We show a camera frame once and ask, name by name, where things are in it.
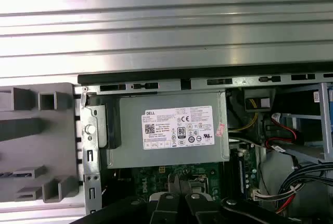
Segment yellow power wires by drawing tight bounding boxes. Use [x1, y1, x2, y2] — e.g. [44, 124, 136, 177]
[228, 98, 260, 132]

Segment green motherboard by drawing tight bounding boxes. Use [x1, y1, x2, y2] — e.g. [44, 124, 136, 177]
[130, 145, 262, 210]

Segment white power supply label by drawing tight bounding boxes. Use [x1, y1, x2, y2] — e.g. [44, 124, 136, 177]
[142, 105, 214, 151]

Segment red black drive wire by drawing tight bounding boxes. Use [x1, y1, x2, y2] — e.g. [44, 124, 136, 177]
[270, 122, 299, 147]

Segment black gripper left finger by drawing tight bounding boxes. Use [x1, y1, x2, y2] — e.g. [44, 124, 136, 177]
[85, 174, 181, 224]

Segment black cable bundle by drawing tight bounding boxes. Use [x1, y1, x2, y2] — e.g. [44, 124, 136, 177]
[275, 163, 333, 214]

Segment grey power supply unit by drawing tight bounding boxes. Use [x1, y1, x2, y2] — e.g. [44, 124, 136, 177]
[106, 90, 231, 169]

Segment grey plastic parts rack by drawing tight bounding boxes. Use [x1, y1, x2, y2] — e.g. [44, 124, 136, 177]
[0, 82, 80, 204]

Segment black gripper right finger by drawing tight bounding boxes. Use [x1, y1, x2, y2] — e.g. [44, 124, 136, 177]
[181, 179, 289, 224]

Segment black open PC case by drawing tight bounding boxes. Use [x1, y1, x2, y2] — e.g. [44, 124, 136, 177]
[77, 66, 333, 224]

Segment grey metal drive cage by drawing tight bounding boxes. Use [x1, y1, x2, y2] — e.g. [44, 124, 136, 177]
[280, 82, 333, 162]

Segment CPU socket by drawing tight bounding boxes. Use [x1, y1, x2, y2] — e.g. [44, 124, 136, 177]
[182, 173, 211, 200]

